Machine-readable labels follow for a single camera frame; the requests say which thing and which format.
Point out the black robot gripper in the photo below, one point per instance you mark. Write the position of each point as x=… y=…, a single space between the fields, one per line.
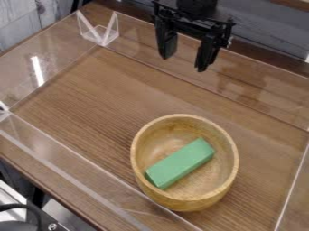
x=193 y=17

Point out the green rectangular block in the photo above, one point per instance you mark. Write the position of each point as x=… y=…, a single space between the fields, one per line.
x=180 y=163

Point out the brown wooden bowl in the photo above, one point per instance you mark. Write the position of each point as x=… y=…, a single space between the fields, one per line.
x=207 y=185

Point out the black metal bracket with bolt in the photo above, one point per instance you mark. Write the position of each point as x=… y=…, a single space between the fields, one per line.
x=41 y=220

